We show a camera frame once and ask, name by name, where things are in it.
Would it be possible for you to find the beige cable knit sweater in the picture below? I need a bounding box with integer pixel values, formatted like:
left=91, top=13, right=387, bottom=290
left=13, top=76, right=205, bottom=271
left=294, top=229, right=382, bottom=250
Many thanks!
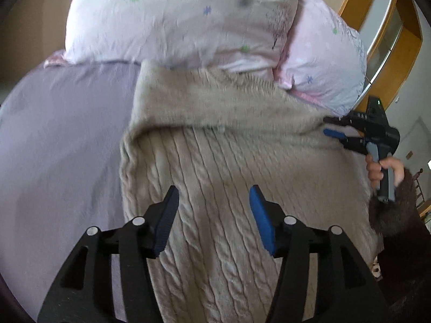
left=119, top=61, right=379, bottom=322

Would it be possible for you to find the white floral pillow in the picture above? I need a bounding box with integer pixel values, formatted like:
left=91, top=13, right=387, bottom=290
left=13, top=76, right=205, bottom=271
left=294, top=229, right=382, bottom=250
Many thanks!
left=64, top=0, right=298, bottom=72

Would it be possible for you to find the wooden framed window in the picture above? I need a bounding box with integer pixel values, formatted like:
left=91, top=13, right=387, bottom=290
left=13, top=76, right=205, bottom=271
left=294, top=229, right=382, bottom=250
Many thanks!
left=339, top=0, right=423, bottom=110

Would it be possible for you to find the dark furry sleeve forearm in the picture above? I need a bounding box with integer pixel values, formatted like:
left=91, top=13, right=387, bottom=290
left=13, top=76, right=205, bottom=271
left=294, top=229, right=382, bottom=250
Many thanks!
left=369, top=169, right=430, bottom=322

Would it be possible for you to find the pink floral pillow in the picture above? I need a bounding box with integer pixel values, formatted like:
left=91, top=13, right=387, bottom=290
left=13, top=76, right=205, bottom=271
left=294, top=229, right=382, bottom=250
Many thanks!
left=274, top=0, right=367, bottom=116

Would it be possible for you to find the right hand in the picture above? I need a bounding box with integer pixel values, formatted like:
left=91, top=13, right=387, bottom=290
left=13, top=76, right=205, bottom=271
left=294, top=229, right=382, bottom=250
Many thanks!
left=365, top=154, right=405, bottom=189

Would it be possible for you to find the lavender bed sheet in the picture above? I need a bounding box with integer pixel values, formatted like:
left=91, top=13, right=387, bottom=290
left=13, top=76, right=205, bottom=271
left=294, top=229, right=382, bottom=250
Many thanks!
left=1, top=63, right=140, bottom=319

